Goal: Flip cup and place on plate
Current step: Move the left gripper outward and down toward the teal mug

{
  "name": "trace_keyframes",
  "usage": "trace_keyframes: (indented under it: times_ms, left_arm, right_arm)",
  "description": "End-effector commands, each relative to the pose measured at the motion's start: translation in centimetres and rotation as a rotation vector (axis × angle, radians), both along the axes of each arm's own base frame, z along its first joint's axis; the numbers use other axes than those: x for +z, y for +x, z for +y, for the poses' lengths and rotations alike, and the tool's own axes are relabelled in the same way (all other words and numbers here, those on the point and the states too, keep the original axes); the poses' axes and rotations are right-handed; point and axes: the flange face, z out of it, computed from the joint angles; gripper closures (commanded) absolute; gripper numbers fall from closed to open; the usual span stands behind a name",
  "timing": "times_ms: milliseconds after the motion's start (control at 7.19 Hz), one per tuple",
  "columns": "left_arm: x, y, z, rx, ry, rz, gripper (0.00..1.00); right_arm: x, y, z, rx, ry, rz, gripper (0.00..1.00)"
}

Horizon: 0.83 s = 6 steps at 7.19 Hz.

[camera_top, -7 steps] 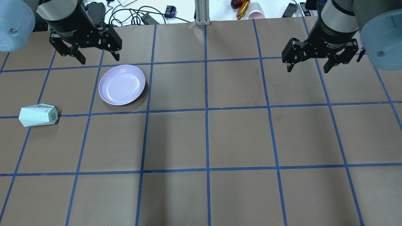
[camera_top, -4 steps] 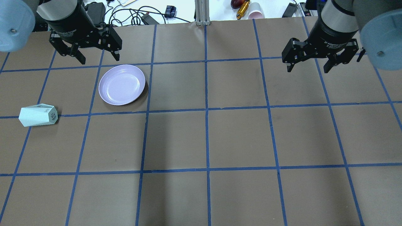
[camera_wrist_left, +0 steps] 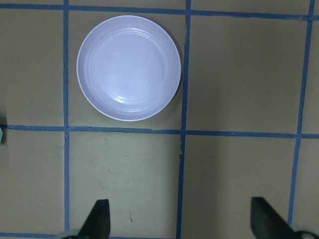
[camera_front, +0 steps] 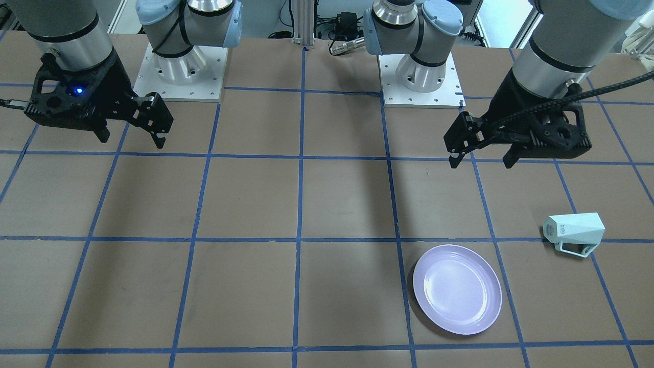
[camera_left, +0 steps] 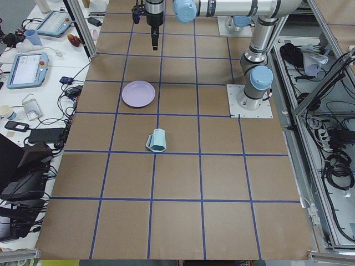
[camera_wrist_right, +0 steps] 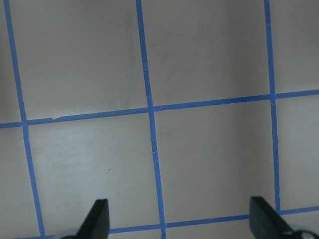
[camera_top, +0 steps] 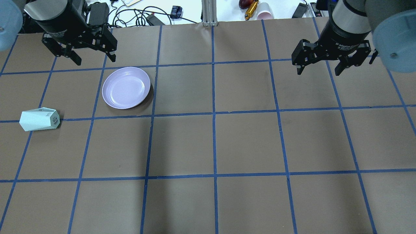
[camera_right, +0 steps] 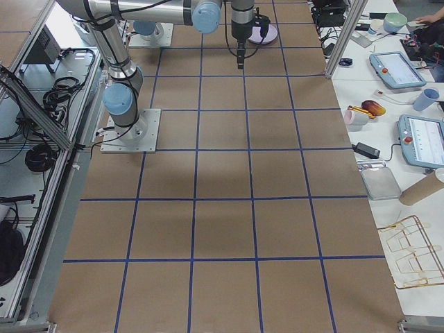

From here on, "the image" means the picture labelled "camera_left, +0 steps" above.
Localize mint green faceted cup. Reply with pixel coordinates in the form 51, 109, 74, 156
146, 129, 166, 152

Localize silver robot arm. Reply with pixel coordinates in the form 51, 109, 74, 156
173, 0, 301, 111

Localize blue teach pendant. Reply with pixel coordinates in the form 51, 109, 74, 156
7, 53, 49, 89
36, 11, 72, 37

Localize small blue black device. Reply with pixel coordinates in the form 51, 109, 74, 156
59, 76, 74, 85

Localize aluminium frame post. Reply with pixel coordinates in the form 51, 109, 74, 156
63, 0, 97, 59

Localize brown paper table mat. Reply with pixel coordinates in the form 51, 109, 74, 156
36, 1, 313, 260

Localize lilac round plate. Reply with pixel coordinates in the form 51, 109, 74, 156
122, 80, 155, 108

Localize light blue plastic cup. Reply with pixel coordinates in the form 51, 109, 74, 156
24, 29, 42, 46

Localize blue teach pendant near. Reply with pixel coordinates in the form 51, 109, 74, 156
7, 53, 49, 89

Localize paper coffee cup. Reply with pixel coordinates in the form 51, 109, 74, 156
0, 105, 17, 120

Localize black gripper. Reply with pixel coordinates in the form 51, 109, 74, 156
145, 0, 163, 51

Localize pink plastic cup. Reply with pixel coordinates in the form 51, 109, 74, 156
90, 29, 99, 40

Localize red and gold toy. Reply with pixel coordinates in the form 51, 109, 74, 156
67, 34, 82, 47

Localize blue teach pendant far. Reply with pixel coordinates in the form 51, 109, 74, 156
36, 11, 72, 37

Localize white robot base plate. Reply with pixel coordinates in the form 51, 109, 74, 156
226, 84, 273, 119

